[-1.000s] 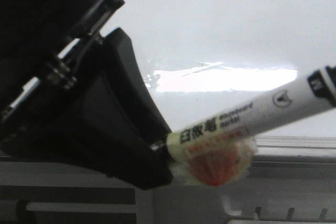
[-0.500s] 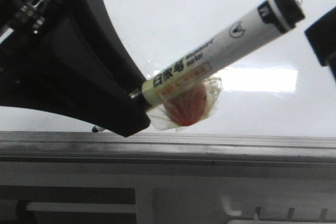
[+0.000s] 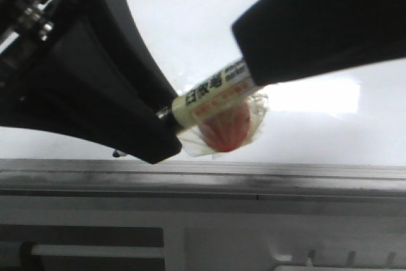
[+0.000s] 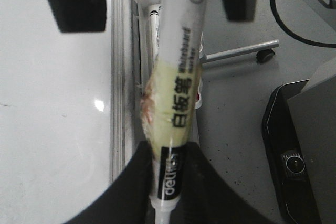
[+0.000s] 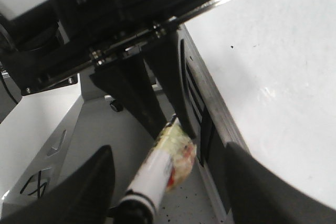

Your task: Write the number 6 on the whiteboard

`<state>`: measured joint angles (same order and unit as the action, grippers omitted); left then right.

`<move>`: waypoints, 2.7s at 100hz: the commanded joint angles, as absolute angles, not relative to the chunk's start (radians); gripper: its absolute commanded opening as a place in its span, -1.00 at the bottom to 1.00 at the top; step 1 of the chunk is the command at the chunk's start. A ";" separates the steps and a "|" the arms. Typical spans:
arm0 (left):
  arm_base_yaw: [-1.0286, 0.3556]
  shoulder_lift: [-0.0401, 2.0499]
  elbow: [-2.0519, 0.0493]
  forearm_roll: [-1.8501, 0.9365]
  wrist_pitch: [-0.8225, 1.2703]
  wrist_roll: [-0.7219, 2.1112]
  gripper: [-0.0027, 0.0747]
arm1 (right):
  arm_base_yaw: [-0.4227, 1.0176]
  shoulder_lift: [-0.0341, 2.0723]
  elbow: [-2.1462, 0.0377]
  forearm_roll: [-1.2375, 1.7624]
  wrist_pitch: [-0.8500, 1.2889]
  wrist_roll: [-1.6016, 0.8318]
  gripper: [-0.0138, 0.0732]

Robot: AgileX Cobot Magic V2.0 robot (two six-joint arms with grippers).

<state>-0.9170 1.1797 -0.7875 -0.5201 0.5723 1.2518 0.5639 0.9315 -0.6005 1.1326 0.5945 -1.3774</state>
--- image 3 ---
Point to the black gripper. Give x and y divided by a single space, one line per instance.
35 4

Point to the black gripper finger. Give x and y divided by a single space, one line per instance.
91 77
286 40

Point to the white black whiteboard marker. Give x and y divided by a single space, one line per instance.
208 98

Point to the orange magnet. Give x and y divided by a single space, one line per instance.
235 126

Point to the white whiteboard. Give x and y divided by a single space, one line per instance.
352 117

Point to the grey aluminium whiteboard tray rail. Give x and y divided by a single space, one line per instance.
197 180

